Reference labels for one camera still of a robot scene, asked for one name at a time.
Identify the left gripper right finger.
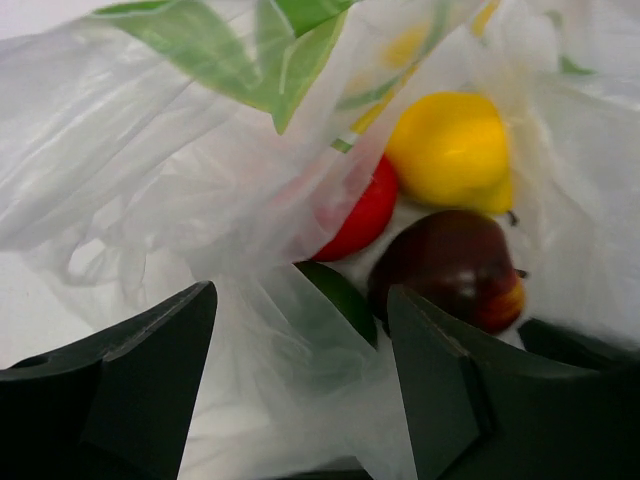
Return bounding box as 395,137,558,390
388,287,639,479

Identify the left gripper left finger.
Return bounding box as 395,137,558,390
1,282,217,479

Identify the translucent plastic bag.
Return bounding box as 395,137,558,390
1,1,639,479

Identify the dark purple fake fruit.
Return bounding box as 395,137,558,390
367,210,526,335

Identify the green fake fruit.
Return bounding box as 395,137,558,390
295,261,378,349

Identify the red fake apple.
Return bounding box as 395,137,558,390
292,154,399,264

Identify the yellow fake lemon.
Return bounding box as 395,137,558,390
385,91,513,215

